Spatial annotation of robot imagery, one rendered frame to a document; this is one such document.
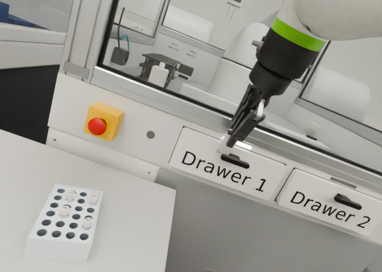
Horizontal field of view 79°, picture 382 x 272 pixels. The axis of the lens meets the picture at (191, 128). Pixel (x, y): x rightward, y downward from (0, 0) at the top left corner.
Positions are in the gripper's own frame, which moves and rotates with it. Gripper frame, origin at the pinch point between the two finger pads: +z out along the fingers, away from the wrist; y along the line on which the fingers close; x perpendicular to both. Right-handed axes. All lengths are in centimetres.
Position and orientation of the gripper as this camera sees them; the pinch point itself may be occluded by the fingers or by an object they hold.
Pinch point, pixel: (228, 142)
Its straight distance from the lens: 56.0
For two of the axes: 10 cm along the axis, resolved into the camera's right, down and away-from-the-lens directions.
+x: 9.3, 3.5, 1.0
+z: -3.4, 7.2, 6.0
